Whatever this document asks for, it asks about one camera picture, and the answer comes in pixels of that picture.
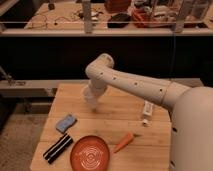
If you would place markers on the grey metal post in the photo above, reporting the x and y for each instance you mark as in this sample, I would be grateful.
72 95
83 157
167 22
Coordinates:
86 6

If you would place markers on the black bowl on bench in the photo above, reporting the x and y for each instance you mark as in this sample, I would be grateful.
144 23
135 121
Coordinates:
119 20

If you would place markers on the orange ribbed plate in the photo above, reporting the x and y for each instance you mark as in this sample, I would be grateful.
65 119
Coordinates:
90 153

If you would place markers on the translucent white cup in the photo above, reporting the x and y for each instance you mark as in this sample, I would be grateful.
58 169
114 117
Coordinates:
93 104

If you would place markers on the blue sponge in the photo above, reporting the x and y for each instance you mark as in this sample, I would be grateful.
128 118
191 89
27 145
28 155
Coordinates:
65 123

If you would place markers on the white tube with cap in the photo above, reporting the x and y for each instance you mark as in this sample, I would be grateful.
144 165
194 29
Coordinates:
147 113

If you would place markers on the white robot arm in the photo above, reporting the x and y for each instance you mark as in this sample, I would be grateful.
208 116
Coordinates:
191 108

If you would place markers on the orange toy carrot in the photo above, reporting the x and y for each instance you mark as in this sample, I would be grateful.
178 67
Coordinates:
123 142

